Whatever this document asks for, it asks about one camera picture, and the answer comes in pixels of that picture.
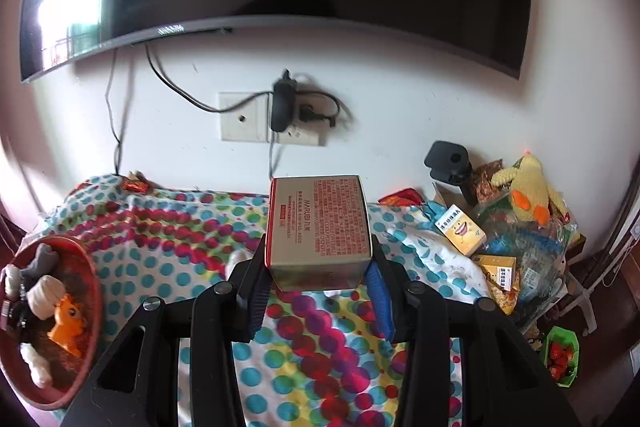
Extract blue knitted item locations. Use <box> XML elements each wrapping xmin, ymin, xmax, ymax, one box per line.
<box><xmin>484</xmin><ymin>231</ymin><xmax>557</xmax><ymax>269</ymax></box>

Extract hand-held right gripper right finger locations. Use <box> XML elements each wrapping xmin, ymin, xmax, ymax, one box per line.
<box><xmin>365</xmin><ymin>252</ymin><xmax>581</xmax><ymax>427</ymax></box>

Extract black clamp stand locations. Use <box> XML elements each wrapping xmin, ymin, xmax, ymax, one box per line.
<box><xmin>423</xmin><ymin>140</ymin><xmax>478</xmax><ymax>208</ymax></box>

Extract white plastic bag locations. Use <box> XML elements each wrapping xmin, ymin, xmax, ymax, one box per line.
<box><xmin>19</xmin><ymin>342</ymin><xmax>55</xmax><ymax>389</ymax></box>

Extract short black plug cord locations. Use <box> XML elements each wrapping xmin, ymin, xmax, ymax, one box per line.
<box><xmin>290</xmin><ymin>74</ymin><xmax>343</xmax><ymax>128</ymax></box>

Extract white metal rack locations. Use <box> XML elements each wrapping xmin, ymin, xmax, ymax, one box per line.
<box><xmin>564</xmin><ymin>234</ymin><xmax>600</xmax><ymax>335</ymax></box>

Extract white coax wall plate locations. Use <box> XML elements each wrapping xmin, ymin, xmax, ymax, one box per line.
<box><xmin>218</xmin><ymin>91</ymin><xmax>272</xmax><ymax>143</ymax></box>

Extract black power adapter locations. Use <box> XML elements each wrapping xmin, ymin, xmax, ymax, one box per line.
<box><xmin>269</xmin><ymin>69</ymin><xmax>297</xmax><ymax>134</ymax></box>

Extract thin black adapter cable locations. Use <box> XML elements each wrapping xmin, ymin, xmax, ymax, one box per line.
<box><xmin>266</xmin><ymin>132</ymin><xmax>279</xmax><ymax>178</ymax></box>

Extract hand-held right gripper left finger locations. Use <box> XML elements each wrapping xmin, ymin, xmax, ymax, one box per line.
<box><xmin>60</xmin><ymin>247</ymin><xmax>273</xmax><ymax>427</ymax></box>

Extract tan cardboard box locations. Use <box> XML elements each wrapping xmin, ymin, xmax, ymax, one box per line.
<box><xmin>265</xmin><ymin>175</ymin><xmax>374</xmax><ymax>293</ymax></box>

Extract brown snack packet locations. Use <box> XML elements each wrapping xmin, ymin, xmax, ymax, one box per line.
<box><xmin>472</xmin><ymin>160</ymin><xmax>504</xmax><ymax>206</ymax></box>

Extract green strawberry package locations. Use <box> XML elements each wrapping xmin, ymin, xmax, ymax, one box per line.
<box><xmin>543</xmin><ymin>325</ymin><xmax>581</xmax><ymax>389</ymax></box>

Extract yellow snack bag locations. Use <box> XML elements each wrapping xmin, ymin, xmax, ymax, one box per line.
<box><xmin>487</xmin><ymin>286</ymin><xmax>522</xmax><ymax>317</ymax></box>

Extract orange plastic chick toy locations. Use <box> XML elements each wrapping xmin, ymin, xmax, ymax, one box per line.
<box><xmin>48</xmin><ymin>293</ymin><xmax>87</xmax><ymax>359</ymax></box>

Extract clear plastic bag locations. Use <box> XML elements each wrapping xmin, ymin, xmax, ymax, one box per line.
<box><xmin>475</xmin><ymin>194</ymin><xmax>576</xmax><ymax>333</ymax></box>

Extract red foil packet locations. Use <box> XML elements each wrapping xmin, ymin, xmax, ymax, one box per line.
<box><xmin>377</xmin><ymin>188</ymin><xmax>424</xmax><ymax>208</ymax></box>

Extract black cable to television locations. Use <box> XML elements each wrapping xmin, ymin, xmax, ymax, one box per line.
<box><xmin>144</xmin><ymin>44</ymin><xmax>274</xmax><ymax>113</ymax></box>

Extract small white sock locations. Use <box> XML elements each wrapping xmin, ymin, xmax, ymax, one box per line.
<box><xmin>224</xmin><ymin>249</ymin><xmax>257</xmax><ymax>280</ymax></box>

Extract polka dot printed blanket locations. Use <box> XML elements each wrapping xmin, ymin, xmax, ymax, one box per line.
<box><xmin>30</xmin><ymin>174</ymin><xmax>496</xmax><ymax>427</ymax></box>

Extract blue-grey sock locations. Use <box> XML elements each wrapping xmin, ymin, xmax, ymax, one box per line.
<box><xmin>21</xmin><ymin>243</ymin><xmax>57</xmax><ymax>289</ymax></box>

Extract black hanging cable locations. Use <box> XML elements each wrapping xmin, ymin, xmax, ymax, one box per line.
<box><xmin>104</xmin><ymin>47</ymin><xmax>124</xmax><ymax>178</ymax></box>

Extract beige sock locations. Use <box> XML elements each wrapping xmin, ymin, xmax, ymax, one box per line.
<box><xmin>26</xmin><ymin>275</ymin><xmax>67</xmax><ymax>321</ymax></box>

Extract dark small item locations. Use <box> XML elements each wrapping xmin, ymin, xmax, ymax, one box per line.
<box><xmin>0</xmin><ymin>299</ymin><xmax>32</xmax><ymax>334</ymax></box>

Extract yellow medicine box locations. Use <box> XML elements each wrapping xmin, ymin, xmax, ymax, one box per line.
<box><xmin>472</xmin><ymin>255</ymin><xmax>517</xmax><ymax>293</ymax></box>
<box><xmin>432</xmin><ymin>204</ymin><xmax>487</xmax><ymax>257</ymax></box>

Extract yellow crochet duck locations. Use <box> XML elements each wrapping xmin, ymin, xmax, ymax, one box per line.
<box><xmin>491</xmin><ymin>155</ymin><xmax>569</xmax><ymax>226</ymax></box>

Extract black wall plug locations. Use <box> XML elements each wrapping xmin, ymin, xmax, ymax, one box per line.
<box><xmin>298</xmin><ymin>104</ymin><xmax>342</xmax><ymax>128</ymax></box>

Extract red plastic basin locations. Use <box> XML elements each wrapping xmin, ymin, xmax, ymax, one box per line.
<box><xmin>0</xmin><ymin>234</ymin><xmax>104</xmax><ymax>411</ymax></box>

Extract red candy wrapper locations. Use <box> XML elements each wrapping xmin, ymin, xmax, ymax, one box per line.
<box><xmin>121</xmin><ymin>173</ymin><xmax>149</xmax><ymax>194</ymax></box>

